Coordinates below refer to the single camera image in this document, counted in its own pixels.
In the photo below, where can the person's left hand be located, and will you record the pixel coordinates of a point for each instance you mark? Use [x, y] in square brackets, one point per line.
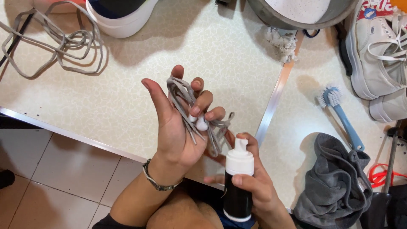
[171, 140]

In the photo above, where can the person's right hand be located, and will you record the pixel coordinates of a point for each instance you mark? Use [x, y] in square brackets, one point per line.
[265, 190]

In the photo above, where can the black foam pump bottle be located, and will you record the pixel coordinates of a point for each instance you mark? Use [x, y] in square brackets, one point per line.
[237, 190]

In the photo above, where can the grey shoelace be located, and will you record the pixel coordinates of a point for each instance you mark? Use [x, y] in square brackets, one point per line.
[63, 41]
[183, 95]

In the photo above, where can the white foam blob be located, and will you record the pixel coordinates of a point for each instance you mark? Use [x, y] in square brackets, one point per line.
[200, 123]

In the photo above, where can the grey towel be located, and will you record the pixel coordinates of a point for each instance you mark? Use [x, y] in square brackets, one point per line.
[334, 184]

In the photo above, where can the person's legs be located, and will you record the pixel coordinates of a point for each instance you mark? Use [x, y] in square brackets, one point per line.
[184, 213]

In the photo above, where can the blue shoe cleaning brush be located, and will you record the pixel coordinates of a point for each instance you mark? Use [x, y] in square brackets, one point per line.
[341, 114]

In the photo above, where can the orange shoelace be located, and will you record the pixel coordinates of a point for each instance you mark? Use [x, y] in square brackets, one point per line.
[380, 175]

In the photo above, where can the black shoe tree with rod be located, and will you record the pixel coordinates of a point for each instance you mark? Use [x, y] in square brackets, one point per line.
[386, 197]

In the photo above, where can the dark sneaker with white sole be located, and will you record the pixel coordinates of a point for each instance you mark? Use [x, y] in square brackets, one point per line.
[120, 16]

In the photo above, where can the grey loose shoelace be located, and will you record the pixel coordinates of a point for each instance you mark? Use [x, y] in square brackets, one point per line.
[63, 41]

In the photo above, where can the white crumpled rag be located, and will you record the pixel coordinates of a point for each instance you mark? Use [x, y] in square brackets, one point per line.
[283, 43]

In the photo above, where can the white canvas sneaker toe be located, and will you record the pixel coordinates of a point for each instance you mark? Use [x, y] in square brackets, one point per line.
[389, 108]

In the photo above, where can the white laced canvas sneaker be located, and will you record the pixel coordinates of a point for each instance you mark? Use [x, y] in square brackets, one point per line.
[376, 54]

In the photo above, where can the metal bowl of soapy water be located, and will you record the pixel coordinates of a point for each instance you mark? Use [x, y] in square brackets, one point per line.
[302, 12]

